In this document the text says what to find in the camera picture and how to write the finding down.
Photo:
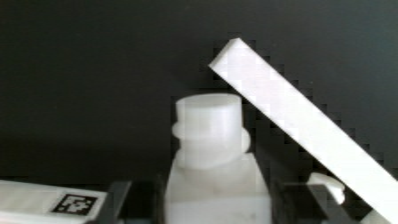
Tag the white square tabletop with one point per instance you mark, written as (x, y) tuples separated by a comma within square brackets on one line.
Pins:
[(299, 118)]

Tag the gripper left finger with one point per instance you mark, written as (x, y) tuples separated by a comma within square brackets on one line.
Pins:
[(109, 215)]

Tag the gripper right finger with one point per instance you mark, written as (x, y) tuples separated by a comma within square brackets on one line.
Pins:
[(308, 207)]

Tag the white table leg with tag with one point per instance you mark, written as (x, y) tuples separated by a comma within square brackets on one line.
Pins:
[(217, 192)]

